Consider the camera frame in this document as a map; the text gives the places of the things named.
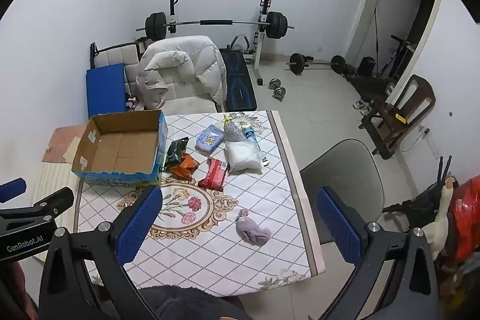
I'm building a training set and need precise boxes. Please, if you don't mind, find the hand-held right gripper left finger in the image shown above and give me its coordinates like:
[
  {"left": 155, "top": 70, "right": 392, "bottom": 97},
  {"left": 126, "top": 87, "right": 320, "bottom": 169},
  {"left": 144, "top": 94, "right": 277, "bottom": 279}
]
[{"left": 38, "top": 186, "right": 164, "bottom": 320}]

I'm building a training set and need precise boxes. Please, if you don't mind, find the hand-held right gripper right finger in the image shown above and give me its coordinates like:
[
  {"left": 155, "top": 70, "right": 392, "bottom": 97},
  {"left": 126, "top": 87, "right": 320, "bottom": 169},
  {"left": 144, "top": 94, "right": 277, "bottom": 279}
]
[{"left": 316, "top": 186, "right": 440, "bottom": 320}]

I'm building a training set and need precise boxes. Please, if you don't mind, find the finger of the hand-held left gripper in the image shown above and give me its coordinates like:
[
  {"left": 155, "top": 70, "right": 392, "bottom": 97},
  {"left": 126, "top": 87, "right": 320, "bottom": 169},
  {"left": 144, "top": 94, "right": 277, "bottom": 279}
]
[
  {"left": 0, "top": 178, "right": 28, "bottom": 204},
  {"left": 0, "top": 187, "right": 75, "bottom": 222}
]

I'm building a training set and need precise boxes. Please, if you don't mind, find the orange snack packet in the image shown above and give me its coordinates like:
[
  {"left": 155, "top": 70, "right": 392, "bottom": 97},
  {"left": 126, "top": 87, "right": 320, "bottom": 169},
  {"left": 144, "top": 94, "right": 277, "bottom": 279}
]
[{"left": 170, "top": 152, "right": 200, "bottom": 181}]

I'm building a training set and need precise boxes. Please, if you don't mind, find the cardboard box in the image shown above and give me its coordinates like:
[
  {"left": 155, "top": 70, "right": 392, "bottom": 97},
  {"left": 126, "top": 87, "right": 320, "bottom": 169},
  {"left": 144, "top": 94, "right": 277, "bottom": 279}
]
[{"left": 71, "top": 110, "right": 168, "bottom": 187}]

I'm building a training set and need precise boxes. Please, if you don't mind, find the green snack packet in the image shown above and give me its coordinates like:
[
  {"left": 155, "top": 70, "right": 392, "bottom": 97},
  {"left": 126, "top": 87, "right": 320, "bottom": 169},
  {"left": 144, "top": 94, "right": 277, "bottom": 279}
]
[{"left": 164, "top": 137, "right": 190, "bottom": 168}]

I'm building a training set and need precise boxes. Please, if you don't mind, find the purple cloth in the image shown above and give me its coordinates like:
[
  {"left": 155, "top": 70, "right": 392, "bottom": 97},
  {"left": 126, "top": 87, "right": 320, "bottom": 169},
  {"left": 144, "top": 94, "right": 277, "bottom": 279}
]
[{"left": 235, "top": 208, "right": 272, "bottom": 246}]

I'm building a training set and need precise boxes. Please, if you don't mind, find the red snack packet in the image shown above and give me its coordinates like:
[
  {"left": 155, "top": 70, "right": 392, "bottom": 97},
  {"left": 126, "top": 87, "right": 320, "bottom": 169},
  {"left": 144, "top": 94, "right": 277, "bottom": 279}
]
[{"left": 198, "top": 157, "right": 229, "bottom": 192}]

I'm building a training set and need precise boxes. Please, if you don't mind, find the blue tissue pack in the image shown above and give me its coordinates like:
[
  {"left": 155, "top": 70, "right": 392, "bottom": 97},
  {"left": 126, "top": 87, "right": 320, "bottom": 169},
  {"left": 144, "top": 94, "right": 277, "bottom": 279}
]
[{"left": 195, "top": 125, "right": 226, "bottom": 152}]

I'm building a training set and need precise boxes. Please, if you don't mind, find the white powder bag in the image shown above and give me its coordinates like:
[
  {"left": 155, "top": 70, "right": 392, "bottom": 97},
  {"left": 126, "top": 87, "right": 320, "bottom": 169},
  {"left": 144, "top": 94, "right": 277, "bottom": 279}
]
[{"left": 225, "top": 141, "right": 264, "bottom": 174}]

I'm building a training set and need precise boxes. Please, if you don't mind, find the small water bottle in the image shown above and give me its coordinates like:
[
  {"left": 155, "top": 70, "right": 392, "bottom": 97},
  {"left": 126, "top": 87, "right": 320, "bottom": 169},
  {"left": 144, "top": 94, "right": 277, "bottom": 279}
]
[{"left": 242, "top": 125, "right": 271, "bottom": 168}]

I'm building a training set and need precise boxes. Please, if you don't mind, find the cream striped mat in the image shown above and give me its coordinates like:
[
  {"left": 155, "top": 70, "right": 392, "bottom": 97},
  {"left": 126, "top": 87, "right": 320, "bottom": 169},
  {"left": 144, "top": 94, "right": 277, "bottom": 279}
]
[{"left": 32, "top": 159, "right": 80, "bottom": 261}]

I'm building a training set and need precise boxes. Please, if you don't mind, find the tan paper sheet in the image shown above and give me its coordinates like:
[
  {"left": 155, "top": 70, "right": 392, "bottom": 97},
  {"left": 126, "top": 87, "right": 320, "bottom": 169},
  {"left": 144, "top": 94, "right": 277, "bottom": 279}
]
[{"left": 62, "top": 136, "right": 82, "bottom": 164}]

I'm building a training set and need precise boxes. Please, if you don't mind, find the grey plastic chair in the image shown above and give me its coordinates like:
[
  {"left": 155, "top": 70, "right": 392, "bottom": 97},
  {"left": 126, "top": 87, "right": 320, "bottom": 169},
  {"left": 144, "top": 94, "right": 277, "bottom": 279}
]
[{"left": 300, "top": 139, "right": 384, "bottom": 264}]

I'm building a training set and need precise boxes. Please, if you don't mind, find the floral printed tablecloth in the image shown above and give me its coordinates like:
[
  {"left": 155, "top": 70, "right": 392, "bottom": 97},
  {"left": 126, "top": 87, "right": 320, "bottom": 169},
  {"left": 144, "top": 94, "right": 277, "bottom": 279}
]
[{"left": 73, "top": 110, "right": 326, "bottom": 298}]

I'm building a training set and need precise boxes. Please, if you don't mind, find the person's dark fleece clothing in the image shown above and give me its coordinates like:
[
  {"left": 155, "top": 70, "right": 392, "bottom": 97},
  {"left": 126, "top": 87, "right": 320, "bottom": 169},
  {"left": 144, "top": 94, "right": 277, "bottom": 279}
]
[{"left": 138, "top": 286, "right": 253, "bottom": 320}]

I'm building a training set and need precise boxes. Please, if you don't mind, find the white plush duck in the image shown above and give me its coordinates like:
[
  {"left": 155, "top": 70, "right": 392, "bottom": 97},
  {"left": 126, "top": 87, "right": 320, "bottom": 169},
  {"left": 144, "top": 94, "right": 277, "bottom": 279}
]
[{"left": 422, "top": 178, "right": 459, "bottom": 261}]

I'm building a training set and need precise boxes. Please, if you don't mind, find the blue folded mat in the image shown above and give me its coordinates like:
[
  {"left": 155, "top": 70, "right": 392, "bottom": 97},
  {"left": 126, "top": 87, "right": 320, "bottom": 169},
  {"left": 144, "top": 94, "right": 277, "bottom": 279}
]
[{"left": 85, "top": 63, "right": 128, "bottom": 118}]

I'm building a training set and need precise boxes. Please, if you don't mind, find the red plastic bag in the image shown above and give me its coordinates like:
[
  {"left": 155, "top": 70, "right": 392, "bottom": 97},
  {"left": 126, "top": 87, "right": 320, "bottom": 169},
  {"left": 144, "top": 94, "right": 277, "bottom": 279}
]
[{"left": 448, "top": 179, "right": 480, "bottom": 261}]

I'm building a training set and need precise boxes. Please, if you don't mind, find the dark wooden chair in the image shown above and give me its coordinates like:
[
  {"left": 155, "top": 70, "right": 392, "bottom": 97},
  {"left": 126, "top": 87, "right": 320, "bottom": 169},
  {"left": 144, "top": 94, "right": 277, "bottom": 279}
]
[{"left": 358, "top": 74, "right": 436, "bottom": 160}]

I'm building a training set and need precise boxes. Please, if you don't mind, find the black floor mat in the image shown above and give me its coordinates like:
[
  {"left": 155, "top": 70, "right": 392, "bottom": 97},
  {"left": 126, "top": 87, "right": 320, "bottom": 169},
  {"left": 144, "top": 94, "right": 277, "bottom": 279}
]
[{"left": 344, "top": 70, "right": 398, "bottom": 107}]

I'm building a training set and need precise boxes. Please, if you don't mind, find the beige padded panel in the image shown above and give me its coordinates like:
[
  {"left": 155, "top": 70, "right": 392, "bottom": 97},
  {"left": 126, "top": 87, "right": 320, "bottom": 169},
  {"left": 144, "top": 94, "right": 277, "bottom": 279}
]
[{"left": 89, "top": 41, "right": 142, "bottom": 96}]

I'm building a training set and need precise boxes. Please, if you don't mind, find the black bag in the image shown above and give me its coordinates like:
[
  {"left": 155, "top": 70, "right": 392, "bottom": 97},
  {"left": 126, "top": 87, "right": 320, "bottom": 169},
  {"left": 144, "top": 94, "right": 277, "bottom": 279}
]
[{"left": 356, "top": 57, "right": 376, "bottom": 77}]

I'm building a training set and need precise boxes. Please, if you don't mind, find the white puffer jacket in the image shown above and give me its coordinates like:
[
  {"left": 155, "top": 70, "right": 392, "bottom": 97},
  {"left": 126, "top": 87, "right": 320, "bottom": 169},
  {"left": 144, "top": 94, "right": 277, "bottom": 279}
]
[{"left": 136, "top": 36, "right": 227, "bottom": 113}]

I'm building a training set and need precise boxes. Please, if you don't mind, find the short barbell with black plates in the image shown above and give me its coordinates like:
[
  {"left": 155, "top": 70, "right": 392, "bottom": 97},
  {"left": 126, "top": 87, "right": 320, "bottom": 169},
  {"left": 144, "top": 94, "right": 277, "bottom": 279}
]
[{"left": 287, "top": 53, "right": 347, "bottom": 75}]

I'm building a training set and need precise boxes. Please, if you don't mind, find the black weight bench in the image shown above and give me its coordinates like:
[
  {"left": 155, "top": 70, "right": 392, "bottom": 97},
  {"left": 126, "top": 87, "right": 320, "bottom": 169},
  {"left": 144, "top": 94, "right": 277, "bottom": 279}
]
[{"left": 219, "top": 48, "right": 258, "bottom": 110}]

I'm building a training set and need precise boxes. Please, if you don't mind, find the black exercise machine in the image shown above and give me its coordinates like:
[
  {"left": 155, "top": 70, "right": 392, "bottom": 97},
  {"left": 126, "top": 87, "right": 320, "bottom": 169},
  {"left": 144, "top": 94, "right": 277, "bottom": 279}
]
[{"left": 373, "top": 9, "right": 419, "bottom": 81}]

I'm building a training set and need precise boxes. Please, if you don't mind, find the white barbell rack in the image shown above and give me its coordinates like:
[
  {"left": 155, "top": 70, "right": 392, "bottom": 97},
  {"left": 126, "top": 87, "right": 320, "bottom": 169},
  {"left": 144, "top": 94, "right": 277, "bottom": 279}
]
[{"left": 167, "top": 0, "right": 273, "bottom": 86}]

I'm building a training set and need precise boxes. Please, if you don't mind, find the long barbell with black plates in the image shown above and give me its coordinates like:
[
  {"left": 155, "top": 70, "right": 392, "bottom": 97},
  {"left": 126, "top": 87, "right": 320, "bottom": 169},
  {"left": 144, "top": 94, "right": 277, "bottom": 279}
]
[{"left": 136, "top": 12, "right": 295, "bottom": 41}]

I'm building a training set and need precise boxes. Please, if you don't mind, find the black folding frame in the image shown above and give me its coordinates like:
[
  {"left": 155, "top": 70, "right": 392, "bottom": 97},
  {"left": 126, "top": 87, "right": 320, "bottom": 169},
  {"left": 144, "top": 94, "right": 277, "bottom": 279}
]
[{"left": 382, "top": 155, "right": 455, "bottom": 231}]

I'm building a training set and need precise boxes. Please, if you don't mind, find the black wall cable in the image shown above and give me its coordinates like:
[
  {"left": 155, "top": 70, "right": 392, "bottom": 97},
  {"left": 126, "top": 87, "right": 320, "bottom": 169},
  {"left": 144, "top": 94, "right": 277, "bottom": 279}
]
[{"left": 398, "top": 126, "right": 432, "bottom": 153}]

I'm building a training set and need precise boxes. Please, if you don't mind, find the white door frame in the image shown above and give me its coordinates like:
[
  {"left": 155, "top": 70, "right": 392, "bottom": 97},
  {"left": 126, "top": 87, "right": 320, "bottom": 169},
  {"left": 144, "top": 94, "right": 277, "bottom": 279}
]
[{"left": 343, "top": 0, "right": 447, "bottom": 107}]

